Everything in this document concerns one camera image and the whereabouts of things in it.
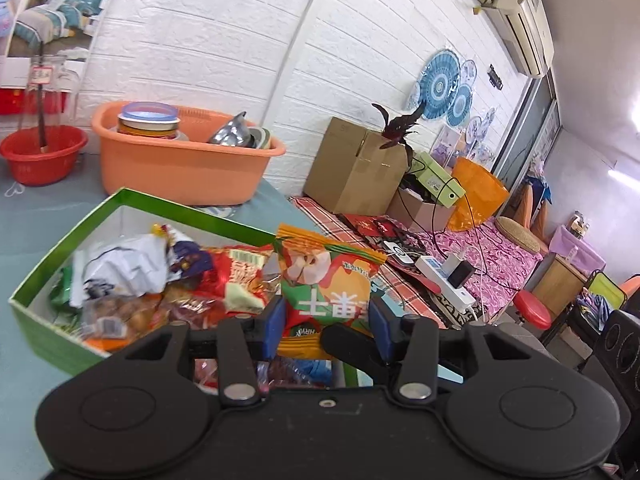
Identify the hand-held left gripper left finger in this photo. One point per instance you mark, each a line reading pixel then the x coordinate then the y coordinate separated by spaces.
pixel 275 325

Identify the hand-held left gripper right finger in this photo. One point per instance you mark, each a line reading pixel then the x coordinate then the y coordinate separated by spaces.
pixel 378 330

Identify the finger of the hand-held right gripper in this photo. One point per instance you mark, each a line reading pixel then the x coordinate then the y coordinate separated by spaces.
pixel 350 345

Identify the red snack packet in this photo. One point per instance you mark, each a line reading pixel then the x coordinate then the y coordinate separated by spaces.
pixel 240 275

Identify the orange green apple packet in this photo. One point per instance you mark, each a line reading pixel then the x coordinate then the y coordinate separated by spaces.
pixel 325 280

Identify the clear packet of brown cakes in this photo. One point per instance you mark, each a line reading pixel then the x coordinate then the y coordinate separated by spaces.
pixel 195 307

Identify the orange edged clear packet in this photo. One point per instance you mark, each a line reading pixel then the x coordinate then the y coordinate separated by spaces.
pixel 120 320

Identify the white and black packet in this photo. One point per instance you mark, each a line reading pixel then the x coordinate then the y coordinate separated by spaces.
pixel 125 265

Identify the green striped label packet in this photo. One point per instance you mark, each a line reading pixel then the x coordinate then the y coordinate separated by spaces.
pixel 62 289

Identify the green cardboard box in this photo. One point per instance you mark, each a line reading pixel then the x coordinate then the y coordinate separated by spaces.
pixel 40 340

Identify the white power strip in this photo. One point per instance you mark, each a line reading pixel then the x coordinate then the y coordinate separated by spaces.
pixel 440 280

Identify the small wooden cabinet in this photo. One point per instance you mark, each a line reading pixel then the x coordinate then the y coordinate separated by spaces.
pixel 555 285

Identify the black charger plug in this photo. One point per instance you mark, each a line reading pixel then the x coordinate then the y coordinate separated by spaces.
pixel 461 274

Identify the white charger plug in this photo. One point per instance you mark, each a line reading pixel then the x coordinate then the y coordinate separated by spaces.
pixel 454 262

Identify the red round stool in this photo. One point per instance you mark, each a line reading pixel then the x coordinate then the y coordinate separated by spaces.
pixel 532 307

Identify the red gift envelope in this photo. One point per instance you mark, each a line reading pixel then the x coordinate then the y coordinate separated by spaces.
pixel 370 225

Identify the purple cloth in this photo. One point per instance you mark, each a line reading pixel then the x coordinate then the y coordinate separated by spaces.
pixel 575 250

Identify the red plaid cloth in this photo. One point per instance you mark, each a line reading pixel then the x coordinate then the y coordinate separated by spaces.
pixel 325 220

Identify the small brown cardboard box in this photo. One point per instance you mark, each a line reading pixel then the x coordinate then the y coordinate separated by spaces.
pixel 417 212

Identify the pink floral bedspread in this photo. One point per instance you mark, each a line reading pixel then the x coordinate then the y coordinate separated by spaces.
pixel 500 260

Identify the round woven cushion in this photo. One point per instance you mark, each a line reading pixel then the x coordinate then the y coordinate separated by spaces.
pixel 517 235

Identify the light green carton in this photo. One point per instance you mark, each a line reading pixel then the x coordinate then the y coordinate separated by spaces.
pixel 437 180

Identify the large brown cardboard box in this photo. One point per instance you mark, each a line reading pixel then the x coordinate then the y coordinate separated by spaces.
pixel 345 170

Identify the orange bag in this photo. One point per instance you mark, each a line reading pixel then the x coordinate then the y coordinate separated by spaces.
pixel 477 195

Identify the orange plastic tub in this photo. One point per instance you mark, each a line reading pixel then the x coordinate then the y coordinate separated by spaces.
pixel 175 170

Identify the white ceramic bowl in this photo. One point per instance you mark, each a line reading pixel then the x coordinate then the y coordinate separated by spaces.
pixel 261 139

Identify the steel bowl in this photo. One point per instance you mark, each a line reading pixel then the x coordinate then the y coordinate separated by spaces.
pixel 230 132

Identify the purple leaf plant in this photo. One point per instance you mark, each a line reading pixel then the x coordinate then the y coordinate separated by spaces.
pixel 397 127

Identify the medium blue paper fan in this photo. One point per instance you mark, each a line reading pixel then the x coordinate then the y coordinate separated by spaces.
pixel 460 105

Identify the round tin with blue lid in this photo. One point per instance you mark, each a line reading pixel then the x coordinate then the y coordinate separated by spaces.
pixel 147 115

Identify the large blue paper fan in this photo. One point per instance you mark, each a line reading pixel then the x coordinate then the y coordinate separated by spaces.
pixel 440 85

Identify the teal printed tablecloth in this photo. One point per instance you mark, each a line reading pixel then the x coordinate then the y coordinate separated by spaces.
pixel 30 220

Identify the small blue paper fan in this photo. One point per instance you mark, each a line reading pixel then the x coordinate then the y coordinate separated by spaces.
pixel 467 71

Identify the red plastic basin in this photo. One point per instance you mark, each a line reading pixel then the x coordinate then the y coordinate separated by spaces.
pixel 45 165

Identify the glass pitcher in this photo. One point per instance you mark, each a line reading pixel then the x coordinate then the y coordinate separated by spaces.
pixel 45 105

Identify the white wall air conditioner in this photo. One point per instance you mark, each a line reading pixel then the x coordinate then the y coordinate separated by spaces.
pixel 525 25

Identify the wall poster with bedding photos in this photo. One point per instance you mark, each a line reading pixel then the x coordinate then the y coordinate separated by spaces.
pixel 50 10

